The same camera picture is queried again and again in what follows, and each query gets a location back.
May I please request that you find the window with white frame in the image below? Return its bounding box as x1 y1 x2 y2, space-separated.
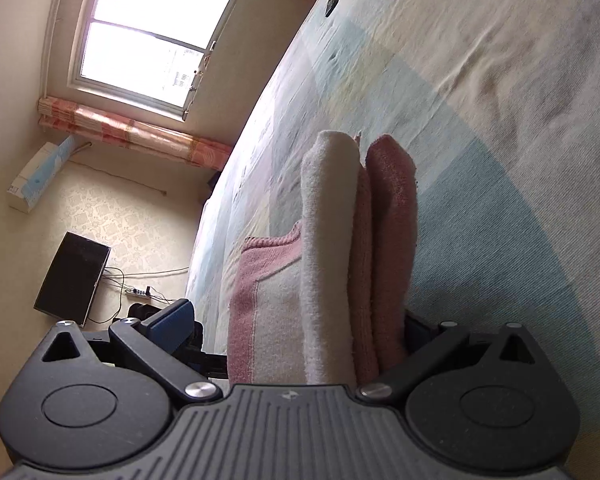
70 0 237 122

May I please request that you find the small dark remote on bed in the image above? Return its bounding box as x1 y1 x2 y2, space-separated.
325 0 339 18

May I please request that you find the left orange plaid curtain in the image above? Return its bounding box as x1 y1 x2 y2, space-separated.
38 96 232 171

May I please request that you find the pastel patchwork bed sheet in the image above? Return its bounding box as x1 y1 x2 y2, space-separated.
187 0 600 479

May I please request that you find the white power strip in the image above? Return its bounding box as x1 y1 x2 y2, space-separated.
124 286 152 299

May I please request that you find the pink and white knit sweater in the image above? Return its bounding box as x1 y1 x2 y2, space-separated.
227 131 417 387

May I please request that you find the wall mounted black television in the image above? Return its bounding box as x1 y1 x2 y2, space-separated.
34 232 110 326

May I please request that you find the white air conditioner unit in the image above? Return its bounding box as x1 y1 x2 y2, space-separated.
7 134 78 214

